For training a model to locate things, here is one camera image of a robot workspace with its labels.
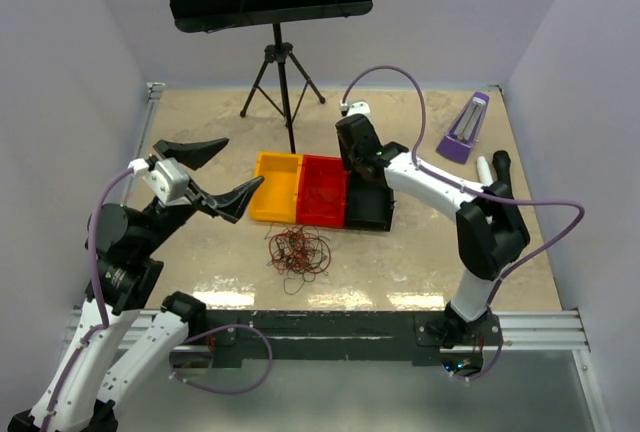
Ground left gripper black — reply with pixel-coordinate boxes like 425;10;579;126
136;137;263;254

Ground black plastic bin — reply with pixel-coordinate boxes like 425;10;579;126
344;172;395;232

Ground red plastic bin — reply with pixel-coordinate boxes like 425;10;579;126
296;155;348;229

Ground yellow plastic bin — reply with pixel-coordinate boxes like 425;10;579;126
249;151;303;224

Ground red black cables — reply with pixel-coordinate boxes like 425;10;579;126
264;224;334;296

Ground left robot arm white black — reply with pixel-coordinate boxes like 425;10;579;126
8;138;264;431

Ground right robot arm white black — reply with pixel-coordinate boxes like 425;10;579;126
336;113;530;347

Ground purple metronome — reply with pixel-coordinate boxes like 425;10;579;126
436;92;490;164

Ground black microphone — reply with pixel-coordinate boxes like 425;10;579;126
492;150;512;187

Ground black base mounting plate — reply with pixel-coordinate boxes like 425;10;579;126
186;310;502;368

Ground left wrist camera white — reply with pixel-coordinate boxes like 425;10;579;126
129;158;191;207

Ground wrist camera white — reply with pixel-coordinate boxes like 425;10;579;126
129;158;191;207
340;100;371;117

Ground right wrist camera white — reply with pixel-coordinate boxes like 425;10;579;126
340;100;371;117

